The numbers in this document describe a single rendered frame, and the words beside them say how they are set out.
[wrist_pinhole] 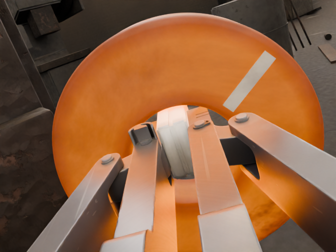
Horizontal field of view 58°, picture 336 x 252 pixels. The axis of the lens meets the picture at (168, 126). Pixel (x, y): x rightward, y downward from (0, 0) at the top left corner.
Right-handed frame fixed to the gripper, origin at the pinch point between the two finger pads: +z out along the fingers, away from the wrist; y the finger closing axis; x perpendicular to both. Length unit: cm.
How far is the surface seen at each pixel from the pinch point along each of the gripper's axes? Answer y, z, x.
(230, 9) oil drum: 47, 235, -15
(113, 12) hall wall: -115, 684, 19
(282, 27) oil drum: 82, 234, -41
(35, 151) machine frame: -20.0, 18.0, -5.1
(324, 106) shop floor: 87, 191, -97
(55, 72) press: -168, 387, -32
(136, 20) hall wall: -77, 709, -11
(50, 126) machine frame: -17.6, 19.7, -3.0
